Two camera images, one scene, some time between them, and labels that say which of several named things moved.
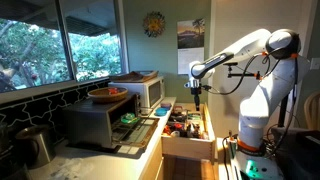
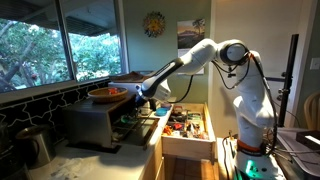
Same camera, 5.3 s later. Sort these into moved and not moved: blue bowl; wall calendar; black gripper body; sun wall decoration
Moved: black gripper body
Not moved: blue bowl; sun wall decoration; wall calendar
